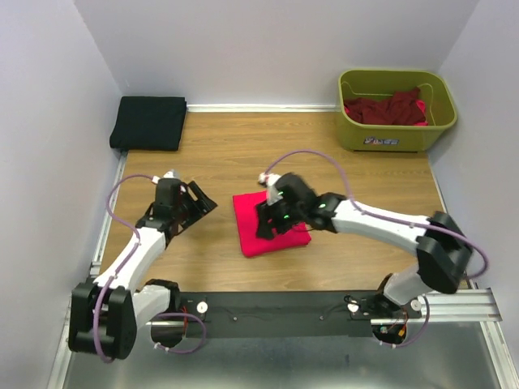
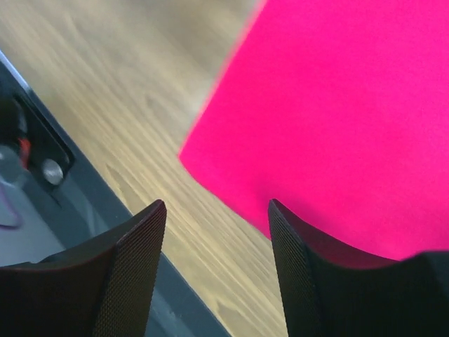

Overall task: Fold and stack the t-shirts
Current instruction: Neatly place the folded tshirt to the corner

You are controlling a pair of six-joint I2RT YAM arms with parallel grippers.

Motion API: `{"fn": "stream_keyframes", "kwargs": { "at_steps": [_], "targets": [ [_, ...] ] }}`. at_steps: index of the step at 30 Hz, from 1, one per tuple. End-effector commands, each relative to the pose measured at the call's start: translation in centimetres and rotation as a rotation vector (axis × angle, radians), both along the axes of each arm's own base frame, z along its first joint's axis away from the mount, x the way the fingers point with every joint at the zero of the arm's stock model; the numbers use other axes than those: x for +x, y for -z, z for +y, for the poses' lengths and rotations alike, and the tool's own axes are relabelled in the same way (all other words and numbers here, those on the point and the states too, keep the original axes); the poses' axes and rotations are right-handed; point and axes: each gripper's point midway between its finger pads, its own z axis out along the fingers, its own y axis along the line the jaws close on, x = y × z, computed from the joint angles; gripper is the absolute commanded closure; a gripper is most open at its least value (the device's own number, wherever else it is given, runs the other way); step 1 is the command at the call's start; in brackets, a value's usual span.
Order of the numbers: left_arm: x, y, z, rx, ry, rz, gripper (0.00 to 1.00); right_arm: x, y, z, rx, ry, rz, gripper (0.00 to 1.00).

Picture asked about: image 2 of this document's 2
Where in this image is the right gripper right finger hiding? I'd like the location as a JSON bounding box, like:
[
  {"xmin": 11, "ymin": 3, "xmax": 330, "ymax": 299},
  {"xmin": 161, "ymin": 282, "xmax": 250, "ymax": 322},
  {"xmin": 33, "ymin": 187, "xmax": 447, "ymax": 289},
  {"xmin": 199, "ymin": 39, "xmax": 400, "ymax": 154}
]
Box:
[{"xmin": 268, "ymin": 199, "xmax": 448, "ymax": 336}]

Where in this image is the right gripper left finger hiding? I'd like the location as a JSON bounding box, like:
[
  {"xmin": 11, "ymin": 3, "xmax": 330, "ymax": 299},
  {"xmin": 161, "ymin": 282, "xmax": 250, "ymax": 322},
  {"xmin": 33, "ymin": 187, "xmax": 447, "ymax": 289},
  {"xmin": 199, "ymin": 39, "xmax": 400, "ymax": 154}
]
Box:
[{"xmin": 1, "ymin": 200, "xmax": 166, "ymax": 336}]

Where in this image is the pink t shirt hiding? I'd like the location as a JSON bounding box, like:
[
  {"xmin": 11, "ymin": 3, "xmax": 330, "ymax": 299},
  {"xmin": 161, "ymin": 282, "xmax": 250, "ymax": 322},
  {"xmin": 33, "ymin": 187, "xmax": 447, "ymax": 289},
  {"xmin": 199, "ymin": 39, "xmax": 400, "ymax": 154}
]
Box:
[{"xmin": 180, "ymin": 1, "xmax": 448, "ymax": 260}]

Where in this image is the aluminium frame rail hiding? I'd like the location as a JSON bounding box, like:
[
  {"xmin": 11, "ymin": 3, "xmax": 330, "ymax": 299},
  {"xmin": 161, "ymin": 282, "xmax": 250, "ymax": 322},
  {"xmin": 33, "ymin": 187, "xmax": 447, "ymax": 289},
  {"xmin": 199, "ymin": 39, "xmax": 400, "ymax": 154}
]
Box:
[{"xmin": 0, "ymin": 175, "xmax": 197, "ymax": 337}]

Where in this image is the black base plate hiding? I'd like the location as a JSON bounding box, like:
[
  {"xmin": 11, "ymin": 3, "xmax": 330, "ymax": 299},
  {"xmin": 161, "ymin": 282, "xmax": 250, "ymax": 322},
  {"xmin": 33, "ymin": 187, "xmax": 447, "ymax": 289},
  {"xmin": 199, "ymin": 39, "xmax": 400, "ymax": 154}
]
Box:
[{"xmin": 1, "ymin": 57, "xmax": 227, "ymax": 336}]

